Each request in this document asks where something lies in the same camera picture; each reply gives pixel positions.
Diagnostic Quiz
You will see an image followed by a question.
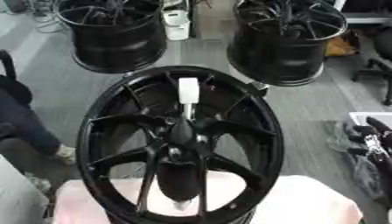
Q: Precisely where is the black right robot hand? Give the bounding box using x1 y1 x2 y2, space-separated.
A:
344 115 392 207

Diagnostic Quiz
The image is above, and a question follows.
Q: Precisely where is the black wheel rim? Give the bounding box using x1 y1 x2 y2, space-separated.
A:
225 0 349 88
52 0 171 74

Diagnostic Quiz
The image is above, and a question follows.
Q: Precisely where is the white pin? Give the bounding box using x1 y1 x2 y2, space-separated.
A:
178 76 201 121

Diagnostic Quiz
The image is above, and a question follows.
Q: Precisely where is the black spoked wheel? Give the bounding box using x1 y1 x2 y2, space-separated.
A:
74 65 285 224

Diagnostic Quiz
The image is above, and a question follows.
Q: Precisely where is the white box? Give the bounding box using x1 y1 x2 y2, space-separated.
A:
347 111 392 127

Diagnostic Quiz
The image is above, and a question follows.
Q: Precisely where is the black office chair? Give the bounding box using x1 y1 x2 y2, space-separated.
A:
350 26 392 107

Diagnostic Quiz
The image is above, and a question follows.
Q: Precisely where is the orange bag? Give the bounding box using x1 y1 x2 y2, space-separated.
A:
325 35 361 58

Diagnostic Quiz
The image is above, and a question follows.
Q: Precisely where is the white device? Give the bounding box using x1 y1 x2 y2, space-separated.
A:
160 0 192 41

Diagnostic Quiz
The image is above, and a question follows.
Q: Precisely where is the person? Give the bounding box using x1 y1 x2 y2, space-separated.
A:
0 74 79 166

